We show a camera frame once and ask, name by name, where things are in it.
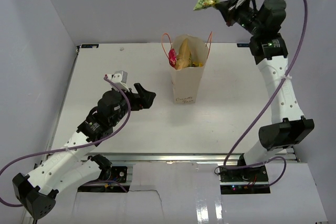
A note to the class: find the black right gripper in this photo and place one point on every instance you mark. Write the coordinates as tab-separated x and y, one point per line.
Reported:
224	6

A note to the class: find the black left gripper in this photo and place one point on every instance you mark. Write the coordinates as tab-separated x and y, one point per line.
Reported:
145	102

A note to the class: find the green yellow candy wrapper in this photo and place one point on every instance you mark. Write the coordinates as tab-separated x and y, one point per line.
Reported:
204	4

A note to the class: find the red snack packet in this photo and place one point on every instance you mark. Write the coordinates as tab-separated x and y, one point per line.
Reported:
172	57

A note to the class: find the brown kraft chips bag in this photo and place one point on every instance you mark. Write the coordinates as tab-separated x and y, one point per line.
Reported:
183	58

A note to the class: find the yellow snack bar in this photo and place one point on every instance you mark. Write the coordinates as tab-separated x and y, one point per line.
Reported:
196	64

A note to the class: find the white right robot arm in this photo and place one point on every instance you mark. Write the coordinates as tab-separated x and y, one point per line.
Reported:
289	126

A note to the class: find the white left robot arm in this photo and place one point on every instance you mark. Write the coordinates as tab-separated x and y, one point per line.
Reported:
37	190

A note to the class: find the beige paper gift bag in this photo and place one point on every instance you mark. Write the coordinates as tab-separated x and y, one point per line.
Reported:
186	82

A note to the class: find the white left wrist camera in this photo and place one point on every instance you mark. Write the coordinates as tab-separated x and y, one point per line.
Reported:
118	80

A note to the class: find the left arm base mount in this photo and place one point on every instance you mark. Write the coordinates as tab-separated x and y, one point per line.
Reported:
116	183

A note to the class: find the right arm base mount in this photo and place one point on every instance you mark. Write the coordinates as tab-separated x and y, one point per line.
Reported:
243	181

